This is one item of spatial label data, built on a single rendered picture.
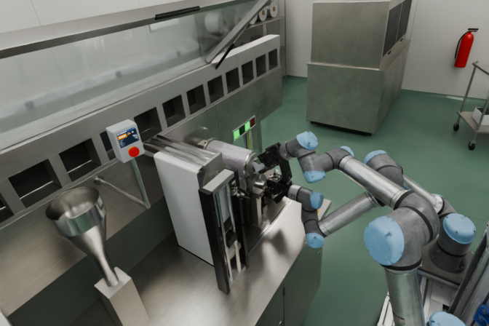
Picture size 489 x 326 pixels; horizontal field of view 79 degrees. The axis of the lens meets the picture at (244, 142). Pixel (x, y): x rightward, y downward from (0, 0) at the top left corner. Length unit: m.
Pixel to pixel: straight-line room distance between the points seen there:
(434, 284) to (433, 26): 4.36
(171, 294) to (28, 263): 0.54
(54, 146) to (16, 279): 0.45
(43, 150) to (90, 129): 0.16
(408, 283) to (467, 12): 4.80
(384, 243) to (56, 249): 1.08
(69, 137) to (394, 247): 1.05
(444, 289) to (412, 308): 0.71
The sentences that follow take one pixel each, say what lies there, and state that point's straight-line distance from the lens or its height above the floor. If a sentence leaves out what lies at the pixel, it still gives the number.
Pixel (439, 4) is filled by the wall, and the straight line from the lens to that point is 5.49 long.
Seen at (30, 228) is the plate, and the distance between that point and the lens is 1.22.
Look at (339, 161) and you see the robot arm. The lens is 1.19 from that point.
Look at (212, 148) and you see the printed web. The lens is 1.47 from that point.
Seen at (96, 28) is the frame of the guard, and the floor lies 1.98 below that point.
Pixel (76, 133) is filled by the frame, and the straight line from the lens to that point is 1.17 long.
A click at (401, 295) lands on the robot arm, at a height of 1.23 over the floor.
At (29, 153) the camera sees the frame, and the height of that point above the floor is 1.62.
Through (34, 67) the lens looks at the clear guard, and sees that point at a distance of 0.77.
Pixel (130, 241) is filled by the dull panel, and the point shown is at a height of 1.04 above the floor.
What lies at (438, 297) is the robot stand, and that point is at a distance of 1.71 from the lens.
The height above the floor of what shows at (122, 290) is 1.15.
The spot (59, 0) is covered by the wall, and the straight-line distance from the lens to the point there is 3.70.
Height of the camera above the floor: 2.05
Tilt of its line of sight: 30 degrees down
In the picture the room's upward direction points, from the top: 6 degrees counter-clockwise
